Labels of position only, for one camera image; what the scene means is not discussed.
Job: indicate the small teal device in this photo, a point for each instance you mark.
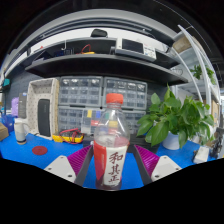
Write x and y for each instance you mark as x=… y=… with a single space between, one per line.
x=6 y=82

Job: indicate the yellow multimeter with red leads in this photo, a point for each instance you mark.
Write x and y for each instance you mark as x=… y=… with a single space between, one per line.
x=68 y=136

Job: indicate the flat round red coaster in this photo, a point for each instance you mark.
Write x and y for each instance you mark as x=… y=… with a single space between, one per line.
x=39 y=150

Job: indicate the grey-white ceramic mug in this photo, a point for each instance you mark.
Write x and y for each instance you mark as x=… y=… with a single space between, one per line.
x=20 y=131

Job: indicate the blue carton box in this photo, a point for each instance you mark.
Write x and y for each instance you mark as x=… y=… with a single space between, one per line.
x=8 y=122

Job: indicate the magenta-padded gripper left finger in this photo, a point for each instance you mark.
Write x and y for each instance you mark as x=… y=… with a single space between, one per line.
x=68 y=168

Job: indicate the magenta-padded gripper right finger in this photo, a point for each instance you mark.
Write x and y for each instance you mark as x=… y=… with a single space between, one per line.
x=156 y=168

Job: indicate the purple plastic bag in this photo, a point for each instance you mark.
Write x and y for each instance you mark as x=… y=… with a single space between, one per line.
x=15 y=106

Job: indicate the clear red-capped drink bottle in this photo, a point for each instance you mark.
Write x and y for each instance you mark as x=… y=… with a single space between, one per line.
x=111 y=160

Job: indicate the white power adapter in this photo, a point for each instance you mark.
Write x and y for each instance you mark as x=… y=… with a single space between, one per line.
x=201 y=155

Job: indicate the clear organizer with coloured parts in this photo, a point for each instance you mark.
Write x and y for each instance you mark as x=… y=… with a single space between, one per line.
x=88 y=116

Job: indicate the green potted plant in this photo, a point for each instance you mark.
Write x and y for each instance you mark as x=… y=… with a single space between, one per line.
x=173 y=113

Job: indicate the white dotted storage bin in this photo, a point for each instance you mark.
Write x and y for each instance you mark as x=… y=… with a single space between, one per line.
x=33 y=106

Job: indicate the white shelf unit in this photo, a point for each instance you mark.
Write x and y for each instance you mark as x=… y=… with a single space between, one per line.
x=200 y=71

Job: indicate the black box with white label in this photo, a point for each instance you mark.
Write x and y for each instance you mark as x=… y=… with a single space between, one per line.
x=89 y=140

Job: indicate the dark overhead shelf unit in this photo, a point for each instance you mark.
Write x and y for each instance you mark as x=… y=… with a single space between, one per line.
x=100 y=65

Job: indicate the dark grey flat box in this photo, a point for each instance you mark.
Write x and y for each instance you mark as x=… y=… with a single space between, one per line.
x=22 y=105

